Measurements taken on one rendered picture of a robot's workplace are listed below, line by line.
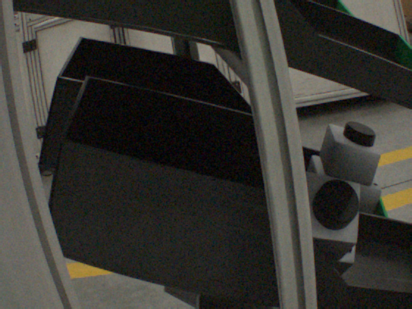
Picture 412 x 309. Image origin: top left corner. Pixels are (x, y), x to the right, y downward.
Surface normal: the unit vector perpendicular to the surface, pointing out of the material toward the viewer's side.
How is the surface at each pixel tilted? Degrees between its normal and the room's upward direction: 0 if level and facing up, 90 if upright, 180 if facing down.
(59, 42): 90
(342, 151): 90
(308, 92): 90
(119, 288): 0
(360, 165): 90
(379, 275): 25
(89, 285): 0
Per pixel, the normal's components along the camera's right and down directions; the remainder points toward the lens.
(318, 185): 0.26, -0.47
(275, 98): 0.18, 0.33
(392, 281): 0.25, -0.90
